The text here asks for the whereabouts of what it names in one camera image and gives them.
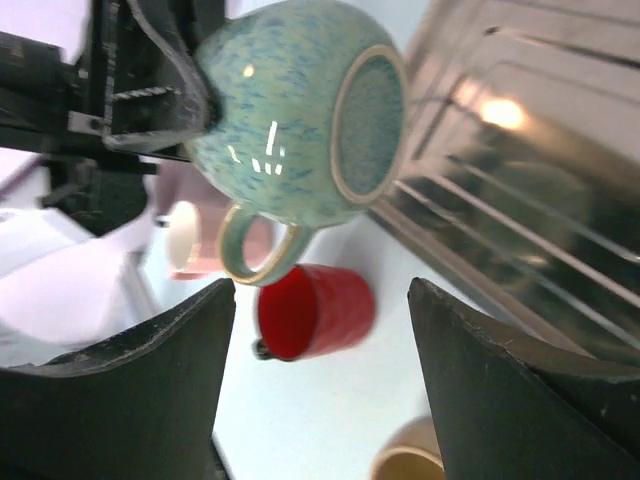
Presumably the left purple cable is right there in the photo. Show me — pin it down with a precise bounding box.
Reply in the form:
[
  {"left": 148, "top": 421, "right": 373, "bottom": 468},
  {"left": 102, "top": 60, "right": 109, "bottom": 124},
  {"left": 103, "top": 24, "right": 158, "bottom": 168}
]
[{"left": 0, "top": 154, "right": 51, "bottom": 199}]

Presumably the metal serving tray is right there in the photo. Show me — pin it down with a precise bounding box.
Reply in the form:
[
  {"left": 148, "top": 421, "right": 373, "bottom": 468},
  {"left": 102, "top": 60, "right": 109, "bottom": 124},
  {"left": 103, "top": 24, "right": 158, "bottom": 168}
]
[{"left": 371, "top": 0, "right": 639, "bottom": 365}]

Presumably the beige ceramic mug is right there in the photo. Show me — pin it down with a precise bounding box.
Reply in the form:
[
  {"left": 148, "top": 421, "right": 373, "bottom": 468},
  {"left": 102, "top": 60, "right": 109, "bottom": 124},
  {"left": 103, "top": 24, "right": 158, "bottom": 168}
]
[{"left": 370, "top": 416, "right": 446, "bottom": 480}]

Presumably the green ceramic mug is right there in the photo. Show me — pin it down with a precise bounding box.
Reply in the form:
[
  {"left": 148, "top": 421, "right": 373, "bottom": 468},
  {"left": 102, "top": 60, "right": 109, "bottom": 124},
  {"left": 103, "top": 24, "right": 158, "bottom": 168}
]
[{"left": 185, "top": 1, "right": 408, "bottom": 286}]

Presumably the mauve ceramic cup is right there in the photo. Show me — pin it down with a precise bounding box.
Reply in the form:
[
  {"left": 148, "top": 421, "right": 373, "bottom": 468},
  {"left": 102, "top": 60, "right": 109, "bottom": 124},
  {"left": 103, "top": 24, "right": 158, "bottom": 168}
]
[{"left": 154, "top": 160, "right": 226, "bottom": 217}]

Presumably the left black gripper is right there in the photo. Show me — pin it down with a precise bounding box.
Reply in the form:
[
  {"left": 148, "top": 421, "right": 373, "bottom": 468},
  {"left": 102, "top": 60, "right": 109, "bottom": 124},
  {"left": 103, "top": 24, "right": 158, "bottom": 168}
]
[{"left": 1, "top": 1, "right": 220, "bottom": 175}]

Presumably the red ceramic mug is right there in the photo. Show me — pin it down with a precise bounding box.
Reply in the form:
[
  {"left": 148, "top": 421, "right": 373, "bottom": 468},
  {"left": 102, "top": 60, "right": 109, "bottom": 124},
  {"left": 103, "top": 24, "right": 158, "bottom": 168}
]
[{"left": 253, "top": 264, "right": 376, "bottom": 362}]

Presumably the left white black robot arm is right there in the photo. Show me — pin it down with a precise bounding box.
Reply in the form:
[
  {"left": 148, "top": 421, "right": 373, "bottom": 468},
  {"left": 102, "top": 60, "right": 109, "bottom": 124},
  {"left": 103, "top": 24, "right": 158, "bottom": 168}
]
[{"left": 1, "top": 1, "right": 226, "bottom": 365}]

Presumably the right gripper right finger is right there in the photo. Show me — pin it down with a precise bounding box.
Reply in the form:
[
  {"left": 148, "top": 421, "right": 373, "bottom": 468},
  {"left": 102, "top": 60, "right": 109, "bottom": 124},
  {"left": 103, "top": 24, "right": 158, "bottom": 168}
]
[{"left": 408, "top": 278, "right": 639, "bottom": 479}]

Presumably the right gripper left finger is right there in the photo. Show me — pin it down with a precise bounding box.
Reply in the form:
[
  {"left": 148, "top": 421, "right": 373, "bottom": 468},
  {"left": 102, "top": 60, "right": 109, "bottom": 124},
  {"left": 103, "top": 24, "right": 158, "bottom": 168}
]
[{"left": 1, "top": 279, "right": 236, "bottom": 479}]

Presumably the pink ceramic mug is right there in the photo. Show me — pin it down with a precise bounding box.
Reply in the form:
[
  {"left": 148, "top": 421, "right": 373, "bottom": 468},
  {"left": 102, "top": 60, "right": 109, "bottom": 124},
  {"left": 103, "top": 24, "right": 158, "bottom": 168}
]
[{"left": 165, "top": 200, "right": 273, "bottom": 280}]

